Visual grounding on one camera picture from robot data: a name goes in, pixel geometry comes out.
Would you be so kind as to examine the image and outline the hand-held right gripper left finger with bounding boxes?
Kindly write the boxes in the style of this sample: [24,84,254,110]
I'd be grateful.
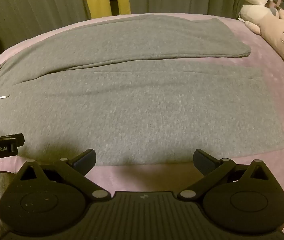
[19,149,110,201]

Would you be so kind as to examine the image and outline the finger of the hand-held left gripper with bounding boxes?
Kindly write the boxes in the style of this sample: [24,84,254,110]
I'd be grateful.
[0,133,25,147]

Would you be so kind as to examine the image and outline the grey pants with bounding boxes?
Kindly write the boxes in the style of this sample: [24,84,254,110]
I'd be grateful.
[0,13,284,167]

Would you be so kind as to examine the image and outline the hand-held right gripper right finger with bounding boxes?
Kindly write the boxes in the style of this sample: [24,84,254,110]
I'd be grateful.
[177,149,270,202]

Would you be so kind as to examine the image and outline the pink fleece blanket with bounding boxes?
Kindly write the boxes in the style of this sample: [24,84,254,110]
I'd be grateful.
[0,11,284,240]

